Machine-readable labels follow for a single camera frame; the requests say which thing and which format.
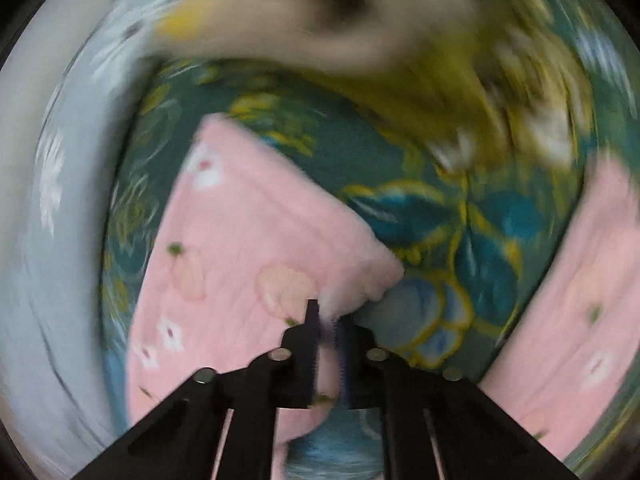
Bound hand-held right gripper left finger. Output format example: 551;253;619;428
70;299;320;480

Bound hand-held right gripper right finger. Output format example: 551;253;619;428
336;316;582;480

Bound pink printed fleece garment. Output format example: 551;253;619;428
124;114;407;480
477;157;632;467

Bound teal floral plush blanket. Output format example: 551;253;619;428
100;0;637;480

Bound grey floral pillow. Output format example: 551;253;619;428
20;0;201;477

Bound white padded headboard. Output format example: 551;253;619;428
0;0;126;246

